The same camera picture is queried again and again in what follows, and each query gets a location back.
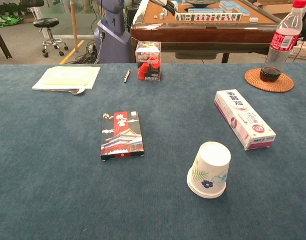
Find metal spoon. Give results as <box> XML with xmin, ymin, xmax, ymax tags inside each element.
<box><xmin>67</xmin><ymin>87</ymin><xmax>85</xmax><ymax>96</ymax></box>

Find white plastic basket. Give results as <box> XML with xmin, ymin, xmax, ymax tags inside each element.
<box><xmin>287</xmin><ymin>39</ymin><xmax>306</xmax><ymax>61</ymax></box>

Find round woven rattan coaster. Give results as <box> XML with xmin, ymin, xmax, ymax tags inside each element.
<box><xmin>244</xmin><ymin>67</ymin><xmax>295</xmax><ymax>93</ymax></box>

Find brown mahjong table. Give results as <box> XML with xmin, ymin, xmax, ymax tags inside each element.
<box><xmin>130</xmin><ymin>0</ymin><xmax>283</xmax><ymax>64</ymax></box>

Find wooden pole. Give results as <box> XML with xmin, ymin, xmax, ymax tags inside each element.
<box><xmin>69</xmin><ymin>0</ymin><xmax>79</xmax><ymax>53</ymax></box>

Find white floral paper cup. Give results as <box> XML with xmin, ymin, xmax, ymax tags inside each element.
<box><xmin>186</xmin><ymin>141</ymin><xmax>232</xmax><ymax>200</ymax></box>

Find black swivel stool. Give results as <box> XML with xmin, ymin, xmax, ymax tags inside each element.
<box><xmin>32</xmin><ymin>17</ymin><xmax>69</xmax><ymax>58</ymax></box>

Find row of face-up mahjong tiles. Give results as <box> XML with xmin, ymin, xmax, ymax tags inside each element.
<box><xmin>174</xmin><ymin>12</ymin><xmax>243</xmax><ymax>22</ymax></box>

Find background black robot hand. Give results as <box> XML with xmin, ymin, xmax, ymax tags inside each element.
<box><xmin>150</xmin><ymin>0</ymin><xmax>180</xmax><ymax>16</ymax></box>

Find white flat board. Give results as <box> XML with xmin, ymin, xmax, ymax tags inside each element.
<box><xmin>31</xmin><ymin>65</ymin><xmax>101</xmax><ymax>92</ymax></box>

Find red black palace card box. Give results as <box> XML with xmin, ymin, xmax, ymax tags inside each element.
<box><xmin>100</xmin><ymin>110</ymin><xmax>145</xmax><ymax>162</ymax></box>

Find pale yellow plastic lid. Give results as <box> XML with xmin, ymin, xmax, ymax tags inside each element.
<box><xmin>40</xmin><ymin>66</ymin><xmax>96</xmax><ymax>86</ymax></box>

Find row of blue-backed mahjong tiles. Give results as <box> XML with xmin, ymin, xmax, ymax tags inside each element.
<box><xmin>188</xmin><ymin>7</ymin><xmax>224</xmax><ymax>14</ymax></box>

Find white pink toothpaste box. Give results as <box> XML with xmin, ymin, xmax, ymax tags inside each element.
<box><xmin>213</xmin><ymin>88</ymin><xmax>277</xmax><ymax>151</ymax></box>

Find clear cola bottle red cap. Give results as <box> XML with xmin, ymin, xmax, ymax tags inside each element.
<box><xmin>259</xmin><ymin>0</ymin><xmax>306</xmax><ymax>83</ymax></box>

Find green cloth bundle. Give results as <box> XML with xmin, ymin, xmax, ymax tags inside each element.
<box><xmin>0</xmin><ymin>14</ymin><xmax>23</xmax><ymax>27</ymax></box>

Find black table leg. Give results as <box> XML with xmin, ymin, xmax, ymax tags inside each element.
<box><xmin>0</xmin><ymin>22</ymin><xmax>13</xmax><ymax>60</ymax></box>

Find stacked blue mahjong tile wall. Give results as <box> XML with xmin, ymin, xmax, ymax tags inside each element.
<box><xmin>219</xmin><ymin>0</ymin><xmax>251</xmax><ymax>17</ymax></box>

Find black floor cables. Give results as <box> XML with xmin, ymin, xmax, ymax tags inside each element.
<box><xmin>67</xmin><ymin>41</ymin><xmax>98</xmax><ymax>65</ymax></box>

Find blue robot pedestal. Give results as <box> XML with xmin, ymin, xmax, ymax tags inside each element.
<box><xmin>94</xmin><ymin>0</ymin><xmax>133</xmax><ymax>64</ymax></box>

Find clear box with red caps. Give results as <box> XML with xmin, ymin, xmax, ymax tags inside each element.
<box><xmin>135</xmin><ymin>41</ymin><xmax>162</xmax><ymax>82</ymax></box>

